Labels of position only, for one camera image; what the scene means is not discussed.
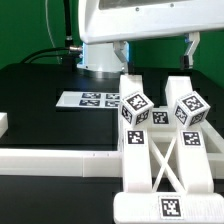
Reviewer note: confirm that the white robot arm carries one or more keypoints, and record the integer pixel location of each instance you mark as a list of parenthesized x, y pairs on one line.
[(100, 57)]

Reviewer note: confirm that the white U-shaped obstacle frame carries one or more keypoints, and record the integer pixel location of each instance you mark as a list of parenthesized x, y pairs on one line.
[(42, 162)]

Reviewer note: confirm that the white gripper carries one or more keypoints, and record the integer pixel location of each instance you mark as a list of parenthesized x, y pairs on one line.
[(118, 21)]

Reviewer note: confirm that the white tag sheet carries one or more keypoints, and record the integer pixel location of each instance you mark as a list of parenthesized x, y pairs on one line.
[(74, 99)]

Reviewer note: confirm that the white chair back part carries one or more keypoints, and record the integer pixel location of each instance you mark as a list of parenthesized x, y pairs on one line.
[(166, 173)]

